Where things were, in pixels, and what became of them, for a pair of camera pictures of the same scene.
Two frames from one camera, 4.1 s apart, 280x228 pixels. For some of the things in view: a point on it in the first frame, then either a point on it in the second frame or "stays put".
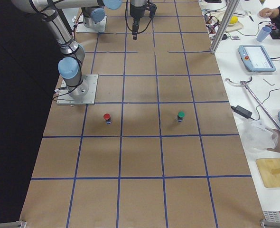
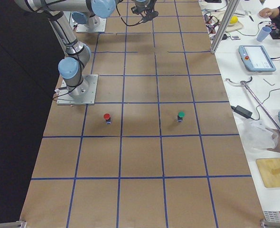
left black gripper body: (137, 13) -> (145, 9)
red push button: (107, 117) stays put
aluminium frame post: (231, 7) stays put
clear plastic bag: (256, 136) stays put
